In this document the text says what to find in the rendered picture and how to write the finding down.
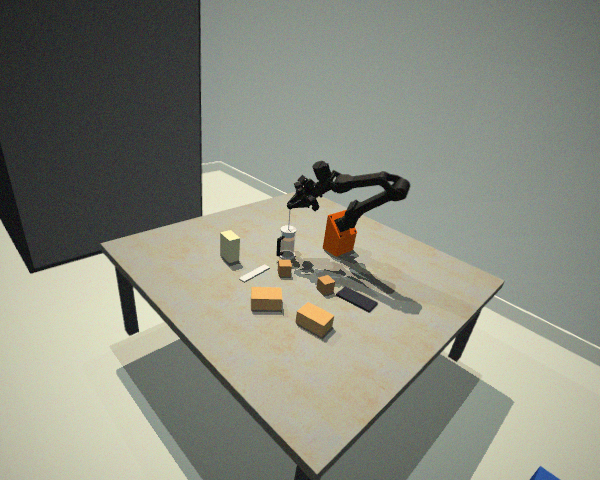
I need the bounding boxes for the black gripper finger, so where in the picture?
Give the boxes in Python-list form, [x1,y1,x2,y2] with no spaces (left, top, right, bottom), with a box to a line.
[287,188,301,204]
[290,194,310,208]

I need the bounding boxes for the white flat bar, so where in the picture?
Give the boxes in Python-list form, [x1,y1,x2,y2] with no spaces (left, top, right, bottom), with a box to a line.
[239,264,270,282]

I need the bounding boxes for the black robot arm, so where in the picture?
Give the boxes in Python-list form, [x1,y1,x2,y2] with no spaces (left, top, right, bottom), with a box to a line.
[298,161,410,232]

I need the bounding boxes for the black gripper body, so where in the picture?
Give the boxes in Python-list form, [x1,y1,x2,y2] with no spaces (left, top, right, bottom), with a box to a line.
[294,182,324,212]

